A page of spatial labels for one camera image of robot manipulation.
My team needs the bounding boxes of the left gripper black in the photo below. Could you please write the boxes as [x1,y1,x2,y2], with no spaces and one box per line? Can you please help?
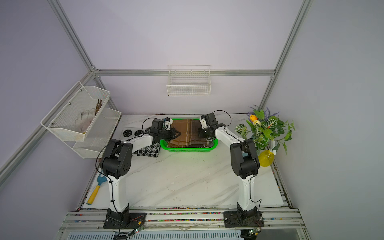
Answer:
[158,127,181,141]

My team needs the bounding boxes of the green plastic basket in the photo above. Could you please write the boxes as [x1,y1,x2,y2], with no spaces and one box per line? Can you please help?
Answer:
[160,119,218,153]

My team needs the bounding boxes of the brown plaid scarf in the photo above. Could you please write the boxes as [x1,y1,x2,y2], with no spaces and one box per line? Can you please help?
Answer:
[167,119,210,148]

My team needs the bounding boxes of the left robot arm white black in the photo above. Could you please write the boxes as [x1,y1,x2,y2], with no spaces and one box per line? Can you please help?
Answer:
[100,118,181,214]

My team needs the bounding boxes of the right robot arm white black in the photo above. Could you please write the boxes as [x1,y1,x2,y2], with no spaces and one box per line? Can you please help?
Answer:
[198,113,260,217]

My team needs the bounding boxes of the houndstooth black white cloth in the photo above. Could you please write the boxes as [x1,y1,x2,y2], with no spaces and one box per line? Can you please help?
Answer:
[133,143,161,158]

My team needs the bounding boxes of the white cloth black discs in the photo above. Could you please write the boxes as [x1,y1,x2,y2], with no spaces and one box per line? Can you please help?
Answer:
[121,128,144,140]

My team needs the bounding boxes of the artificial green leafy plant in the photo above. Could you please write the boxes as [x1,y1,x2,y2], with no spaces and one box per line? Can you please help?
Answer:
[235,105,296,153]

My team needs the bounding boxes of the yellow spray bottle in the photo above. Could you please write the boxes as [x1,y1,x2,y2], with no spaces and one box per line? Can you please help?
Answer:
[259,141,276,168]

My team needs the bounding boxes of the white mesh lower shelf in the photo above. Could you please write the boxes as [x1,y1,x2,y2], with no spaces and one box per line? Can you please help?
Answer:
[72,108,121,159]

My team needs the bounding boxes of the white mesh shelf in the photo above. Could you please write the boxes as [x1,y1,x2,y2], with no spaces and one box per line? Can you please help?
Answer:
[72,108,121,159]
[41,82,111,142]

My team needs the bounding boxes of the blue yellow garden rake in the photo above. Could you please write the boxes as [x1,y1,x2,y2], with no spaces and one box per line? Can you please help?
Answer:
[87,173,107,205]

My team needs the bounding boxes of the clear glove in shelf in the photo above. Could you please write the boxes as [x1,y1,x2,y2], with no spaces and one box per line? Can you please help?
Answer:
[75,109,96,134]

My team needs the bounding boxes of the white mesh upper shelf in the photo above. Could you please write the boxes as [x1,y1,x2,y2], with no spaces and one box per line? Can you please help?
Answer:
[41,82,111,142]

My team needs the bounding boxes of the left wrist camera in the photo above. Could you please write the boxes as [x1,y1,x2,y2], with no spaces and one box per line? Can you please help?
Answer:
[163,117,173,131]

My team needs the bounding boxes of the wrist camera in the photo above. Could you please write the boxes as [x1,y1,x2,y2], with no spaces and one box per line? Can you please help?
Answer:
[163,117,173,131]
[199,115,208,129]

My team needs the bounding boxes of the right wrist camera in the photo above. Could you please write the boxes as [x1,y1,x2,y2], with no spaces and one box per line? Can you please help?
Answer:
[199,115,208,129]

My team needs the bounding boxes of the white wire wall basket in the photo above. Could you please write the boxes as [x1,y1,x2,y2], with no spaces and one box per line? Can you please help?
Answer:
[167,65,212,97]

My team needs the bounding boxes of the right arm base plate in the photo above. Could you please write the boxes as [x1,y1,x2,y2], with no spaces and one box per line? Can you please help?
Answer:
[223,207,265,228]

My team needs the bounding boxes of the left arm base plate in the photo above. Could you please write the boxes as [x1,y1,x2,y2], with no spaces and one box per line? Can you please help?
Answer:
[103,207,147,229]

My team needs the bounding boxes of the aluminium mounting rail frame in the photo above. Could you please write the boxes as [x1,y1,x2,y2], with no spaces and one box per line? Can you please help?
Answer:
[56,208,311,240]

